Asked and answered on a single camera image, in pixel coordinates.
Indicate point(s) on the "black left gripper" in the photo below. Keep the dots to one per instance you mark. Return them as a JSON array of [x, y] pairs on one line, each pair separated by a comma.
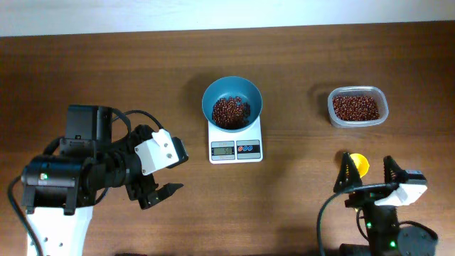
[[141, 188]]

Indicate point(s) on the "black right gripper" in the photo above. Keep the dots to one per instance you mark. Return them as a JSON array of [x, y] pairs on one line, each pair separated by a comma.
[[367, 198]]

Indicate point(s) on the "yellow plastic measuring scoop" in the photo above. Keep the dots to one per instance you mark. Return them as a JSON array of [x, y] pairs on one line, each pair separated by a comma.
[[361, 163]]

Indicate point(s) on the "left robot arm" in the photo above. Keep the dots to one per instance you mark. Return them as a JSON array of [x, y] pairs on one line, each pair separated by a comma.
[[100, 150]]

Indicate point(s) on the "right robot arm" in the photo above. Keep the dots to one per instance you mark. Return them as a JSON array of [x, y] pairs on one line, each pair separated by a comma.
[[385, 234]]

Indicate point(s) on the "white digital kitchen scale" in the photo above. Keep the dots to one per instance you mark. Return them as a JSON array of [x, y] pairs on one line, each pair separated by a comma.
[[235, 146]]

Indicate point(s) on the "red beans in bowl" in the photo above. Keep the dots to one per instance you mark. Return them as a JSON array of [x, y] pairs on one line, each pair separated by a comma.
[[231, 113]]

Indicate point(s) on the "teal blue bowl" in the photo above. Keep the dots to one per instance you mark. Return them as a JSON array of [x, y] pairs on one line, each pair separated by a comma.
[[232, 86]]

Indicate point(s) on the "clear plastic container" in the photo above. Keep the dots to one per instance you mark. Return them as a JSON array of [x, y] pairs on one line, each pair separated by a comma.
[[370, 91]]

